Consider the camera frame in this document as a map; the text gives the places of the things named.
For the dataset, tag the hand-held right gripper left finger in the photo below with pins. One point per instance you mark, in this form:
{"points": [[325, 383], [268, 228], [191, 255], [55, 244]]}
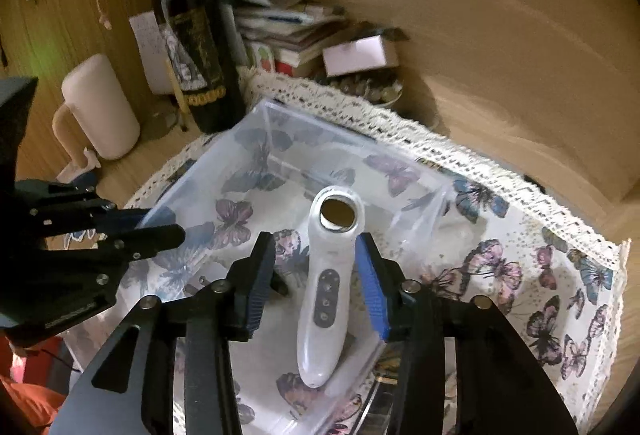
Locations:
{"points": [[259, 287]]}

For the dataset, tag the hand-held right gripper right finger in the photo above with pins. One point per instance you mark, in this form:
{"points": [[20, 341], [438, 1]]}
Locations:
{"points": [[372, 287]]}

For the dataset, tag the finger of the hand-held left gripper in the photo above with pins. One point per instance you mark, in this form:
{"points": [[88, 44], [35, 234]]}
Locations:
{"points": [[150, 241], [97, 206]]}

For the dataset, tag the white handheld facial massager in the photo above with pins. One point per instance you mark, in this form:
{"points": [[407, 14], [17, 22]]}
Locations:
{"points": [[325, 305]]}

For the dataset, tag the clear plastic storage bin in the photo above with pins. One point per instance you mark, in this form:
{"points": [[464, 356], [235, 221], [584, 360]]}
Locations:
{"points": [[300, 155]]}

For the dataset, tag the orange cloth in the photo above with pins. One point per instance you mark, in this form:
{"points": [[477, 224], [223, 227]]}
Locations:
{"points": [[25, 390]]}

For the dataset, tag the cream mug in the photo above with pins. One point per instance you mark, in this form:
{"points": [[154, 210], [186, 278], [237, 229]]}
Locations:
{"points": [[100, 105]]}

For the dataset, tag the butterfly printed lace cloth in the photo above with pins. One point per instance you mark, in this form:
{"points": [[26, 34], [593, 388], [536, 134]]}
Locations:
{"points": [[500, 275]]}

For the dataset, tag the white paper note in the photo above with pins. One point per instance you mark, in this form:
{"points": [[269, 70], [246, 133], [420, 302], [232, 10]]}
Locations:
{"points": [[147, 50]]}

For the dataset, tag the dark wine bottle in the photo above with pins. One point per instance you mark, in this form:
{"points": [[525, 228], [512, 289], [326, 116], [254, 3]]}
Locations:
{"points": [[200, 65]]}

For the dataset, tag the bowl of coins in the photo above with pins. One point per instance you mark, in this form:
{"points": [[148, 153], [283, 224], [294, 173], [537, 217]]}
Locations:
{"points": [[372, 89]]}

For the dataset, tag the small cardboard box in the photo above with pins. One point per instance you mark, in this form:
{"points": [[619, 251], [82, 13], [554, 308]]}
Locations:
{"points": [[355, 52]]}

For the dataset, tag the stack of books and papers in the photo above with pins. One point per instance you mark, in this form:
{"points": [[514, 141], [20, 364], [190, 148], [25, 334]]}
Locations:
{"points": [[280, 30]]}

